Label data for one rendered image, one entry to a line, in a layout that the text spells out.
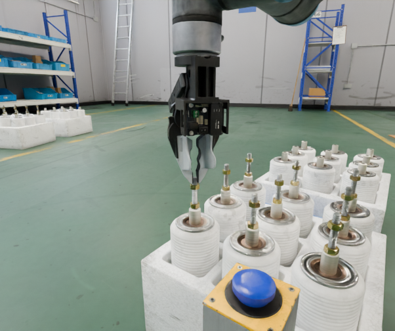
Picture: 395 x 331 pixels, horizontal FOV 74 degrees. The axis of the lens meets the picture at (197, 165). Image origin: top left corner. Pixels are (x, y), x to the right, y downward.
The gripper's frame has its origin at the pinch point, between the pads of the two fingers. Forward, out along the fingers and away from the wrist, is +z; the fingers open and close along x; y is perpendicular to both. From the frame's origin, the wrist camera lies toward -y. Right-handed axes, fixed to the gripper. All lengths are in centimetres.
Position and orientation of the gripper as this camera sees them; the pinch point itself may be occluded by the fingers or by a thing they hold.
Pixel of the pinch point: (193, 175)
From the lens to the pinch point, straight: 48.9
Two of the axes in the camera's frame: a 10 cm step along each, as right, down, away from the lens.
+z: 0.0, 9.6, 2.9
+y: 2.9, 2.8, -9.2
